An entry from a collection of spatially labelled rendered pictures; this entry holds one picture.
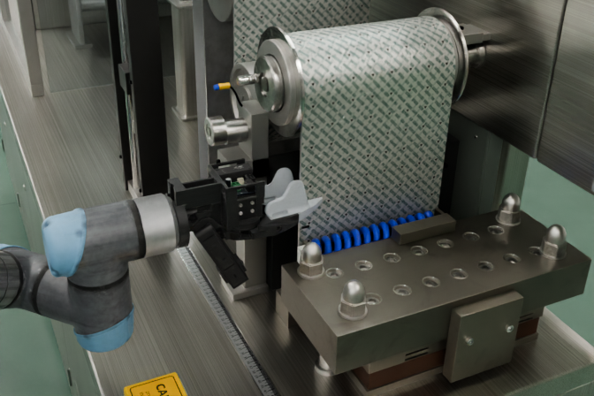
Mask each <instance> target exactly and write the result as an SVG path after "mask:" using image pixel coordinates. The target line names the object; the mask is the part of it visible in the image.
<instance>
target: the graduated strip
mask: <svg viewBox="0 0 594 396"><path fill-rule="evenodd" d="M176 249H177V251H178V252H179V255H180V256H181V258H182V260H183V262H184V263H185V265H186V266H187V268H188V270H189V272H190V273H191V275H192V277H193V278H194V281H195V282H196V284H197V285H198V287H199V288H200V290H201V292H202V294H203V296H204V298H205V299H206V301H207V302H208V304H209V306H210V308H211V309H212V311H213V313H214V314H215V316H216V318H217V320H218V322H219V323H220V324H221V326H222V328H223V329H224V331H225V334H226V335H227V337H228V339H229V340H230V341H231V343H232V345H233V347H234V349H235V350H236V352H237V354H238V356H239V357H240V359H241V360H242V362H243V364H244V365H245V367H246V369H247V371H248V373H249V375H250V376H251V377H252V379H253V381H254V382H255V385H256V386H257V388H258V390H259V392H260V393H261V395H262V396H281V395H280V394H279V392H278V390H277V388H276V387H275V385H274V384H273V383H272V381H271V380H270V377H269V376H268V374H267V372H266V371H265V369H264V368H263V366H262V364H261V363H260V361H259V360H258V358H257V357H256V355H255V353H254V351H253V349H252V348H251V346H250V345H249V344H248V342H247V340H246V338H245V337H244V335H243V334H242V332H241V330H240V328H239V326H238V325H237V324H236V322H235V321H234V319H233V318H232V315H231V314H230V312H229V310H228V309H227V307H226V306H225V304H224V303H223V301H222V299H221V298H220V296H219V295H218V293H217V291H216V289H215V287H214V286H213V285H212V284H211V282H210V280H209V278H208V276H207V275H206V273H205V272H204V270H203V268H202V266H201V265H200V264H199V262H198V261H197V259H196V257H195V256H194V253H193V252H192V250H191V249H190V247H189V246H187V247H180V248H176Z"/></svg>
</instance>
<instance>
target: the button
mask: <svg viewBox="0 0 594 396"><path fill-rule="evenodd" d="M124 395H125V396H187V394H186V392H185V389H184V387H183V385H182V383H181V382H180V380H179V376H178V374H177V373H176V372H173V373H171V374H167V375H164V376H161V377H156V378H153V379H150V380H147V381H143V382H140V383H138V384H134V385H129V386H126V387H125V388H124Z"/></svg>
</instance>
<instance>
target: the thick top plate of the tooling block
mask: <svg viewBox="0 0 594 396"><path fill-rule="evenodd" d="M521 212H522V213H521V217H520V219H521V223H520V224H519V225H516V226H507V225H502V224H500V223H499V222H498V221H497V220H496V215H497V214H498V210H495V211H492V212H488V213H484V214H481V215H477V216H473V217H467V218H463V219H461V220H457V221H456V225H455V231H453V232H447V233H444V234H440V235H437V236H433V237H429V238H426V239H423V240H417V241H413V242H409V243H406V244H403V245H399V244H398V243H397V242H396V241H395V240H394V239H393V238H392V237H391V238H387V239H383V240H377V241H373V242H370V243H367V244H363V245H360V246H356V247H350V248H346V249H342V250H339V251H335V252H331V253H328V254H325V255H322V256H323V257H324V259H323V267H324V270H325V272H324V275H323V276H322V277H321V278H319V279H313V280H310V279H305V278H302V277H300V276H299V274H298V272H297V270H298V267H299V266H300V264H299V263H298V262H293V263H287V264H283V265H282V266H281V301H282V302H283V303H284V305H285V306H286V308H287V309H288V311H289V312H290V314H291V315H292V316H293V318H294V319H295V321H296V322H297V324H298V325H299V326H300V327H301V328H302V330H303V331H304V333H305V334H306V335H307V337H308V338H309V340H310V341H311V343H312V344H313V345H314V347H315V348H316V350H317V351H318V353H319V354H320V355H321V356H322V357H323V359H324V360H325V362H326V363H327V364H328V366H329V367H330V369H331V370H332V372H333V373H334V374H335V375H337V374H339V373H343V372H346V371H349V370H351V369H356V368H359V367H361V366H364V365H367V364H370V363H372V362H377V361H380V360H383V359H385V358H388V357H392V356H394V355H397V354H402V353H405V352H407V351H410V350H413V349H416V348H418V347H423V346H426V345H429V344H431V343H434V342H437V341H440V340H443V339H447V338H448V332H449V326H450V320H451V314H452V308H456V307H459V306H461V305H464V304H468V303H470V302H473V301H479V300H481V299H484V298H487V297H490V296H493V295H496V294H499V293H504V292H507V291H510V290H513V289H514V290H515V291H516V292H518V293H519V294H520V295H521V296H522V297H523V303H522V311H521V314H523V313H526V312H529V311H531V310H534V309H537V308H542V307H545V306H548V305H551V304H553V303H556V302H559V301H564V300H566V299H569V298H572V297H575V296H577V295H580V294H583V292H584V288H585V285H586V281H587V277H588V274H589V270H590V264H591V260H592V259H591V258H589V257H588V256H587V255H586V254H584V253H583V252H581V251H580V250H579V249H577V248H576V247H574V246H572V245H571V244H570V243H568V242H567V249H566V253H567V254H566V257H565V258H564V259H561V260H552V259H548V258H546V257H544V256H542V255H541V254H540V253H539V248H540V246H541V244H542V239H543V237H544V236H545V235H546V232H547V230H548V228H547V227H546V226H544V225H542V224H541V223H540V222H538V221H537V220H536V219H535V218H533V217H532V216H530V215H529V214H527V213H526V212H525V211H523V210H522V209H521ZM352 279H356V280H358V281H360V282H361V283H362V285H363V287H364V291H365V295H366V305H365V306H366V307H367V310H368V313H367V315H366V316H365V317H364V318H363V319H361V320H356V321H351V320H347V319H345V318H343V317H341V316H340V315H339V313H338V306H339V304H340V303H341V294H342V293H343V288H344V286H345V284H346V283H347V282H348V281H349V280H352Z"/></svg>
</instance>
